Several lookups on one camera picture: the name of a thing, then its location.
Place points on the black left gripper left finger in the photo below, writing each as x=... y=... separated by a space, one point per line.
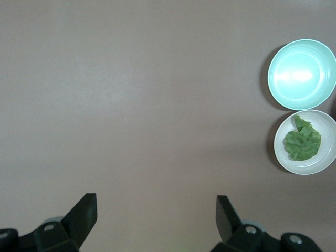
x=81 y=218

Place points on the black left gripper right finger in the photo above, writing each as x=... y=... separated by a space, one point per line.
x=225 y=218

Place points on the beige round plate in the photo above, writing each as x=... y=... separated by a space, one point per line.
x=328 y=126

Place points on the green lettuce leaf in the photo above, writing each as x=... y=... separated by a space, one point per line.
x=302 y=144

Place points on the green round plate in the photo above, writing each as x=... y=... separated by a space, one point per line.
x=299 y=76

